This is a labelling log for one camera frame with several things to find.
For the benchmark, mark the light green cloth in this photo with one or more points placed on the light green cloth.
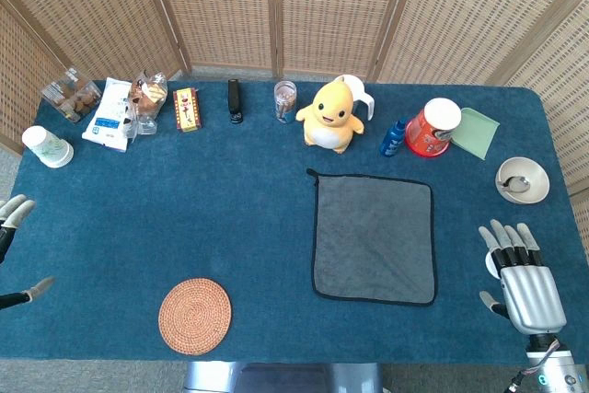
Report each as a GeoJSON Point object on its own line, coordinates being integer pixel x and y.
{"type": "Point", "coordinates": [478, 133]}

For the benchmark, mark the paper cup with green print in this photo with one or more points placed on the paper cup with green print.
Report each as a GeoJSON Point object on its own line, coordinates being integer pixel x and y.
{"type": "Point", "coordinates": [48, 146]}

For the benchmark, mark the red instant noodle cup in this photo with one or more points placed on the red instant noodle cup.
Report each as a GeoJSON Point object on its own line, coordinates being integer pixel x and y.
{"type": "Point", "coordinates": [432, 128]}

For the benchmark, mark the clear bag of bread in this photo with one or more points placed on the clear bag of bread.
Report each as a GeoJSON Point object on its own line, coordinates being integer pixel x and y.
{"type": "Point", "coordinates": [149, 98]}

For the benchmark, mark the white snack bag blue print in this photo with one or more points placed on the white snack bag blue print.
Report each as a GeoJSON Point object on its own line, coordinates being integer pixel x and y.
{"type": "Point", "coordinates": [108, 117]}

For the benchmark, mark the small red yellow box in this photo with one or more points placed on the small red yellow box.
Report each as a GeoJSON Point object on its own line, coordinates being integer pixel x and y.
{"type": "Point", "coordinates": [187, 110]}

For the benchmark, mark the paper cup with blue print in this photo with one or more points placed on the paper cup with blue print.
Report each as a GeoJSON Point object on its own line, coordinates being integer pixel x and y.
{"type": "Point", "coordinates": [491, 266]}

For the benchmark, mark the beige bowl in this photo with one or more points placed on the beige bowl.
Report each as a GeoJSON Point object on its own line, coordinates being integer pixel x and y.
{"type": "Point", "coordinates": [536, 174]}

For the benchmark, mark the white plastic pitcher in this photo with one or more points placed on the white plastic pitcher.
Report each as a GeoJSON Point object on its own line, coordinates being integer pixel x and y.
{"type": "Point", "coordinates": [363, 94]}

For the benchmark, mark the blue table cloth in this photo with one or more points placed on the blue table cloth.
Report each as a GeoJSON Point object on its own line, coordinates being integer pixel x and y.
{"type": "Point", "coordinates": [184, 209]}

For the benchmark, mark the clear plastic cookie box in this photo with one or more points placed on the clear plastic cookie box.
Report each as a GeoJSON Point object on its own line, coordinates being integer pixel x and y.
{"type": "Point", "coordinates": [71, 94]}

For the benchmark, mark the yellow plush toy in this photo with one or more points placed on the yellow plush toy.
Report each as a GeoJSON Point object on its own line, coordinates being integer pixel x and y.
{"type": "Point", "coordinates": [329, 119]}

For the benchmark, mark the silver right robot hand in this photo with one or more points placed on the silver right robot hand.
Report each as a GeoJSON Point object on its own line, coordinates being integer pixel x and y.
{"type": "Point", "coordinates": [534, 296]}

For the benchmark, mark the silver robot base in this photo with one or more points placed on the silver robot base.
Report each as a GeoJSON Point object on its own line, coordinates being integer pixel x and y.
{"type": "Point", "coordinates": [276, 379]}

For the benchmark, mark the grey blue-backed cloth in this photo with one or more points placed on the grey blue-backed cloth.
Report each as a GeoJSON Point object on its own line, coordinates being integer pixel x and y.
{"type": "Point", "coordinates": [373, 236]}

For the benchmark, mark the round woven rattan coaster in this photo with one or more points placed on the round woven rattan coaster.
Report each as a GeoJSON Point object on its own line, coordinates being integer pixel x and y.
{"type": "Point", "coordinates": [195, 316]}

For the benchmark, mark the clear jar with sticks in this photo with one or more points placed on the clear jar with sticks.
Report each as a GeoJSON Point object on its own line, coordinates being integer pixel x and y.
{"type": "Point", "coordinates": [285, 100]}

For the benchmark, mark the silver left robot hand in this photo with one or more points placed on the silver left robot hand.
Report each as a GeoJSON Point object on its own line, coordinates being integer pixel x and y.
{"type": "Point", "coordinates": [16, 211]}

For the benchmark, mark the woven bamboo folding screen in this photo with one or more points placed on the woven bamboo folding screen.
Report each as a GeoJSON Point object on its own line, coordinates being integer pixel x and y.
{"type": "Point", "coordinates": [230, 6]}

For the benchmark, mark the metal spoon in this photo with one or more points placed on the metal spoon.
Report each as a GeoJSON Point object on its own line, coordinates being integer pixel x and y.
{"type": "Point", "coordinates": [517, 183]}

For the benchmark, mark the black stapler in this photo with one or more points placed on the black stapler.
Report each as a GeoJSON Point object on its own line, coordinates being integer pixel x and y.
{"type": "Point", "coordinates": [235, 100]}

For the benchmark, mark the small blue bottle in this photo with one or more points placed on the small blue bottle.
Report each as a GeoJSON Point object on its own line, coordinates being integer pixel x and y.
{"type": "Point", "coordinates": [392, 140]}

